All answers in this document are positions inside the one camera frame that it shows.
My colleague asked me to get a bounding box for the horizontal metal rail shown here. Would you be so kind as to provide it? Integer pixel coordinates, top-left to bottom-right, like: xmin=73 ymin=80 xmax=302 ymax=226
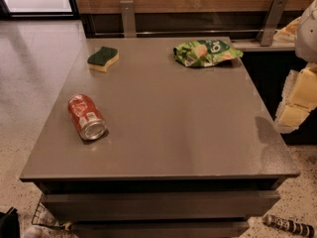
xmin=86 ymin=29 xmax=262 ymax=38

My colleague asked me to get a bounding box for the green chip bag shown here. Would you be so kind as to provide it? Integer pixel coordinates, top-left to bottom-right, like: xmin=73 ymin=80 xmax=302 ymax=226
xmin=173 ymin=39 xmax=243 ymax=68

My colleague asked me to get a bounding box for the metal wall bracket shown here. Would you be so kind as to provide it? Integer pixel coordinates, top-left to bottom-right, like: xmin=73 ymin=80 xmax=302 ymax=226
xmin=256 ymin=0 xmax=288 ymax=47
xmin=120 ymin=0 xmax=137 ymax=38

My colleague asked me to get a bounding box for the upper grey drawer front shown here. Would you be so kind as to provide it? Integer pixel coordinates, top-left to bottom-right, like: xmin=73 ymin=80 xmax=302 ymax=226
xmin=42 ymin=190 xmax=279 ymax=222

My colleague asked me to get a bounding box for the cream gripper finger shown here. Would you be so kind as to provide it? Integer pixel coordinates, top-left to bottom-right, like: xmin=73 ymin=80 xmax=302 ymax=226
xmin=274 ymin=62 xmax=317 ymax=134

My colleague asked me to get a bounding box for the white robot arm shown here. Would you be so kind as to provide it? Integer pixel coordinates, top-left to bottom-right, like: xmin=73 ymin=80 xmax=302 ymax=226
xmin=274 ymin=0 xmax=317 ymax=134

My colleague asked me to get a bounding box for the right metal wall bracket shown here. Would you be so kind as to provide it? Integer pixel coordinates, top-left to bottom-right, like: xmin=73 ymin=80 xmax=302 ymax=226
xmin=256 ymin=0 xmax=288 ymax=47

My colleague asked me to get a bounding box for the black white patterned cylinder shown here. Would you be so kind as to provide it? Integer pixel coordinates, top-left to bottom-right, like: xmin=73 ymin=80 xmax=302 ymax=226
xmin=263 ymin=214 xmax=316 ymax=238

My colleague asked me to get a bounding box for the lower grey drawer front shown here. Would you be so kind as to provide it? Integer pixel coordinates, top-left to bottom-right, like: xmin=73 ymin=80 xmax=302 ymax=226
xmin=73 ymin=221 xmax=249 ymax=238

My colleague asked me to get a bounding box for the left metal wall bracket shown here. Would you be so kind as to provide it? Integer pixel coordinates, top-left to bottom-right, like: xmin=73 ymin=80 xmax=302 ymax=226
xmin=120 ymin=0 xmax=137 ymax=38

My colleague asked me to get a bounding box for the grey drawer cabinet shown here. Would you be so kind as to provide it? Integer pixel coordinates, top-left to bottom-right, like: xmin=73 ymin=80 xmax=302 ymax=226
xmin=21 ymin=38 xmax=298 ymax=229

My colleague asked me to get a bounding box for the grey drawer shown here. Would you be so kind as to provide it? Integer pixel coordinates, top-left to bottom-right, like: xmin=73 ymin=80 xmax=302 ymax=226
xmin=73 ymin=221 xmax=249 ymax=238
xmin=42 ymin=190 xmax=279 ymax=222

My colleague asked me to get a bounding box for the dark framed window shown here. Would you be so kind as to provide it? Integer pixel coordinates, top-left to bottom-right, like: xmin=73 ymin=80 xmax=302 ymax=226
xmin=0 ymin=0 xmax=79 ymax=20

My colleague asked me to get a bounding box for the green yellow sponge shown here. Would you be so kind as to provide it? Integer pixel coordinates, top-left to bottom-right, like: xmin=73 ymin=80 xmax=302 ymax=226
xmin=87 ymin=47 xmax=119 ymax=72

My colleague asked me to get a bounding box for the red coke can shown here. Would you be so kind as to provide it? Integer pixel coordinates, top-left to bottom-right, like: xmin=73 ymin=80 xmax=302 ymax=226
xmin=68 ymin=94 xmax=107 ymax=141

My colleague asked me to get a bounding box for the wire basket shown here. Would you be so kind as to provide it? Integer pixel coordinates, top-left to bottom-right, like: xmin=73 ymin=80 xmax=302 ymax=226
xmin=32 ymin=199 xmax=72 ymax=231

